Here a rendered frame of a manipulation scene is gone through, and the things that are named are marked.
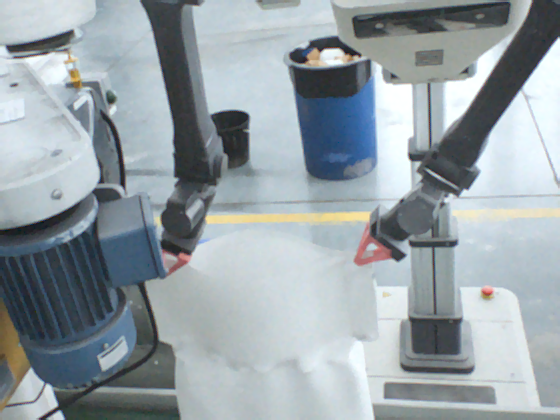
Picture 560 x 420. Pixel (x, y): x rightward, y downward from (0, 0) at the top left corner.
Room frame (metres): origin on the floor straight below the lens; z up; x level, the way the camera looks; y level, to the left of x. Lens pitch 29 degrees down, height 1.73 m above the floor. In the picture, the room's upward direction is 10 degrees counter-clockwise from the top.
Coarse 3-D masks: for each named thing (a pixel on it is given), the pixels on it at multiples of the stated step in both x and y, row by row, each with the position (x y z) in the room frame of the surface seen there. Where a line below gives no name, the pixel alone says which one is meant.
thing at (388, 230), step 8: (400, 200) 0.97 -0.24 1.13; (384, 208) 1.01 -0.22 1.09; (392, 208) 0.96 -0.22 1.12; (384, 216) 0.97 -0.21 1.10; (392, 216) 0.95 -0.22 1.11; (384, 224) 0.95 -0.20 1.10; (392, 224) 0.94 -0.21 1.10; (384, 232) 0.94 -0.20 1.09; (392, 232) 0.94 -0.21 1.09; (400, 232) 0.93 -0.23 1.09; (376, 240) 0.92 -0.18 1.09; (384, 240) 0.92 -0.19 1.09; (392, 240) 0.93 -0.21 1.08; (400, 240) 0.94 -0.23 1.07; (400, 248) 0.92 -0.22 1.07; (408, 248) 0.93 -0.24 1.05; (400, 256) 0.91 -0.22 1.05
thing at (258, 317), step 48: (240, 240) 1.11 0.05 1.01; (288, 240) 1.07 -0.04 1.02; (192, 288) 1.03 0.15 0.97; (240, 288) 0.95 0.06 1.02; (288, 288) 0.95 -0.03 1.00; (336, 288) 0.98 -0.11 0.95; (192, 336) 1.05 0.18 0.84; (240, 336) 0.96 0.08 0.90; (288, 336) 0.95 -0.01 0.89; (336, 336) 0.98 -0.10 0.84; (192, 384) 1.00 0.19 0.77; (240, 384) 0.97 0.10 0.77; (288, 384) 0.95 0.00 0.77; (336, 384) 0.94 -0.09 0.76
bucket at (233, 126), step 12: (216, 120) 3.66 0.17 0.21; (228, 120) 3.67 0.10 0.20; (240, 120) 3.63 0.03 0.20; (216, 132) 3.40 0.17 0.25; (228, 132) 3.39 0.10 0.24; (240, 132) 3.42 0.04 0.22; (228, 144) 3.41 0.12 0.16; (240, 144) 3.43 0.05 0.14; (228, 156) 3.42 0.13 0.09; (240, 156) 3.43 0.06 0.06; (228, 168) 3.43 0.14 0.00
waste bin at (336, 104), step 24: (312, 48) 3.47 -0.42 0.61; (336, 48) 3.48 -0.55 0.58; (312, 72) 3.07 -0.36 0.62; (336, 72) 3.03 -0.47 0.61; (360, 72) 3.06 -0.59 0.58; (312, 96) 3.08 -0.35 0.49; (336, 96) 3.04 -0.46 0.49; (360, 96) 3.07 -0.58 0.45; (312, 120) 3.11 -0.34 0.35; (336, 120) 3.05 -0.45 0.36; (360, 120) 3.07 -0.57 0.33; (312, 144) 3.14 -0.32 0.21; (336, 144) 3.06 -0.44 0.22; (360, 144) 3.08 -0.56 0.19; (312, 168) 3.16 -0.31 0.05; (336, 168) 3.07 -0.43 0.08; (360, 168) 3.08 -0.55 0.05
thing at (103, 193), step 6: (96, 186) 0.84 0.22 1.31; (102, 186) 0.84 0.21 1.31; (108, 186) 0.83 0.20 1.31; (114, 186) 0.83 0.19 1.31; (120, 186) 0.84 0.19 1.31; (96, 192) 0.83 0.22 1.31; (102, 192) 0.83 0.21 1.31; (108, 192) 0.83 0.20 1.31; (114, 192) 0.83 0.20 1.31; (120, 192) 0.83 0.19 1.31; (96, 198) 0.83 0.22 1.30; (102, 198) 0.83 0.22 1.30; (108, 198) 0.83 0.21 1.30; (114, 198) 0.83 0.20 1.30
